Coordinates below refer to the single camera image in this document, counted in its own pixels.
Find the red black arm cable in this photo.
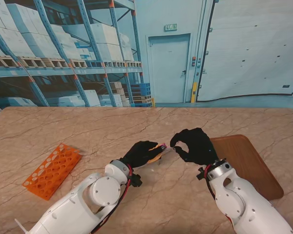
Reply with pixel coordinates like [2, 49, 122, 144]
[89, 163, 135, 234]
[204, 163, 235, 222]

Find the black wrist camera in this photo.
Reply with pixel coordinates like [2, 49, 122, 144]
[130, 173, 143, 188]
[196, 166, 207, 180]

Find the orange test tube rack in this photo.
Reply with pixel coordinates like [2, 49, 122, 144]
[21, 143, 83, 201]

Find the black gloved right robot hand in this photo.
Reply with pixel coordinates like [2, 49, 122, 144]
[169, 127, 218, 166]

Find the red black left arm cable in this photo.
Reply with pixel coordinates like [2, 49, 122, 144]
[89, 163, 135, 234]

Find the brown wooden tray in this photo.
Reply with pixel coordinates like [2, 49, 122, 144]
[209, 134, 284, 200]

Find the red black right arm cable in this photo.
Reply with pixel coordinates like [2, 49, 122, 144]
[204, 163, 235, 222]

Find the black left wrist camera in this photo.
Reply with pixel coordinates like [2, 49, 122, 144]
[130, 173, 143, 188]

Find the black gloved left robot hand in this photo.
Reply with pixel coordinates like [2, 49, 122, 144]
[119, 140, 165, 169]

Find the yellow cloth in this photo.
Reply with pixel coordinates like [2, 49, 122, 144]
[147, 145, 163, 163]

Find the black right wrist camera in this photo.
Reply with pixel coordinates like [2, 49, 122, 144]
[196, 166, 207, 180]

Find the white cable tie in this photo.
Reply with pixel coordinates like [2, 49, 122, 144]
[14, 218, 29, 234]

